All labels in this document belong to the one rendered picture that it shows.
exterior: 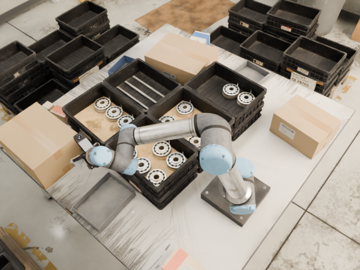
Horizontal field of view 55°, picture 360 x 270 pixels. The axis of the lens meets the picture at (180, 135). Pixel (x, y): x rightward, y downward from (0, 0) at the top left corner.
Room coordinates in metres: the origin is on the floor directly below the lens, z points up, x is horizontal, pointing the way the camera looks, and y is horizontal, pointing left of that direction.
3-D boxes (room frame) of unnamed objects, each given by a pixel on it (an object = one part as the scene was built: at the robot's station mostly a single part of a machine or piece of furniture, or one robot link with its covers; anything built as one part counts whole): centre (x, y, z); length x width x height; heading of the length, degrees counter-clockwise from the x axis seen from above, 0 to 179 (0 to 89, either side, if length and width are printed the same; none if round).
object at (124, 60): (1.92, 0.36, 0.74); 0.20 x 0.15 x 0.07; 146
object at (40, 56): (2.63, 1.11, 0.31); 0.40 x 0.30 x 0.34; 136
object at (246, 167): (0.88, -0.28, 0.91); 0.13 x 0.12 x 0.14; 173
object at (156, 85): (1.55, 0.21, 0.87); 0.40 x 0.30 x 0.11; 43
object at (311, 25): (2.69, -1.09, 0.37); 0.42 x 0.34 x 0.46; 46
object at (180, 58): (1.85, -0.05, 0.80); 0.40 x 0.30 x 0.20; 55
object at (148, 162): (1.00, 0.21, 0.86); 0.10 x 0.10 x 0.01
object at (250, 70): (1.74, -0.48, 0.73); 0.27 x 0.20 x 0.05; 131
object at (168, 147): (1.10, 0.10, 0.86); 0.10 x 0.10 x 0.01
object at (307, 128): (1.25, -0.72, 0.78); 0.30 x 0.22 x 0.16; 39
